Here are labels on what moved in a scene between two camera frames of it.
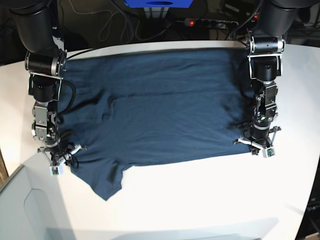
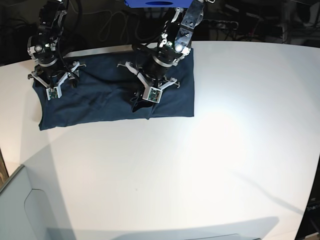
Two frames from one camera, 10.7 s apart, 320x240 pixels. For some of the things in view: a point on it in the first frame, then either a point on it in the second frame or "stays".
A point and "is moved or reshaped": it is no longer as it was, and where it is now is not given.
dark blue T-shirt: [119, 108] is moved or reshaped
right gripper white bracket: [58, 164] → [73, 73]
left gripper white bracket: [255, 150] → [146, 84]
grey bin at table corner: [31, 205] stays
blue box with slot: [158, 3] stays
